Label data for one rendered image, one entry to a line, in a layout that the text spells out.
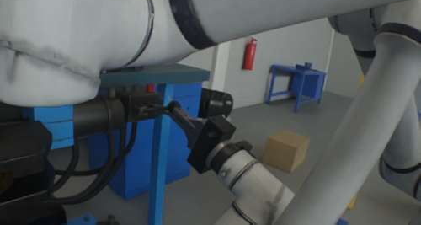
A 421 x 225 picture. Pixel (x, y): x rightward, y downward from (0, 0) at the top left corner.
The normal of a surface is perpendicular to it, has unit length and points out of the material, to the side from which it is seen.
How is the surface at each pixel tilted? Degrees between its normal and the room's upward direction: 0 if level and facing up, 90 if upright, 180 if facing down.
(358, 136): 69
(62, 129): 90
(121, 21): 91
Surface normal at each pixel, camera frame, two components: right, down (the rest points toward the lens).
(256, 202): -0.35, -0.29
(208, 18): -0.21, 0.58
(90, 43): 0.94, 0.27
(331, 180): -0.55, -0.26
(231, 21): -0.07, 0.80
